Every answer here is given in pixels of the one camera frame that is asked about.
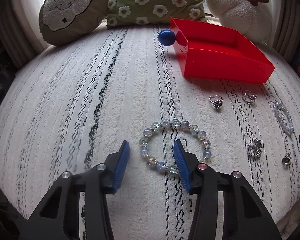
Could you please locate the silver ring blue crystal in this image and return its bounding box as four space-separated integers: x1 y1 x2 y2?
247 139 263 159

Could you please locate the silver band ring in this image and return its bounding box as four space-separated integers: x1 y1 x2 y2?
242 89 257 105

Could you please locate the large clear bead bracelet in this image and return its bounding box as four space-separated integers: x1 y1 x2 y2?
139 118 212 177

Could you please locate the white black striped blanket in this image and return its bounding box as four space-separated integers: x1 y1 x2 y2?
0 25 300 239

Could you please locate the grey curtain right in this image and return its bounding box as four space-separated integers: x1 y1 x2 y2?
268 0 300 62

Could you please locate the grey curtain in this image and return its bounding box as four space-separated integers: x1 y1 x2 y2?
268 0 300 62
0 0 49 69

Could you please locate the red plastic tray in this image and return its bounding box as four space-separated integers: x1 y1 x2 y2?
170 18 275 83

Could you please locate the white pumpkin cushion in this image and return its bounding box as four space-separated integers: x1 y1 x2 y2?
206 0 272 43

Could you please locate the blue ball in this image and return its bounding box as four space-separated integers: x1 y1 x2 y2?
158 29 176 46

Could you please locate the round sheep cushion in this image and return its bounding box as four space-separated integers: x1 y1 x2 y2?
39 0 108 47

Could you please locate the green flower pillow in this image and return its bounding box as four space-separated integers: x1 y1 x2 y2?
107 0 205 28

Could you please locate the grey curtain left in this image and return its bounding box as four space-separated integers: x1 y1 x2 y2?
0 0 49 69

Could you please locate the small pale blue bracelet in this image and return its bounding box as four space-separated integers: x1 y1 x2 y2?
272 101 295 136

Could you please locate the silver ring dark stone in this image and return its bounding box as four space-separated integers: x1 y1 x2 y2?
209 95 224 109

